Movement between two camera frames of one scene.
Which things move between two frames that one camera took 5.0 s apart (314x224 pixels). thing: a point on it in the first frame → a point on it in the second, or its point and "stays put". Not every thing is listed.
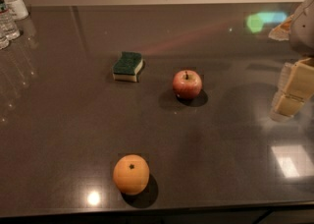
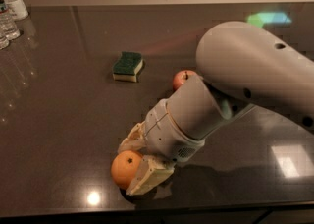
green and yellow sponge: x=128 y=67 stays put
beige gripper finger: x=295 y=88 → x=151 y=172
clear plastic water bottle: x=8 y=29 stays put
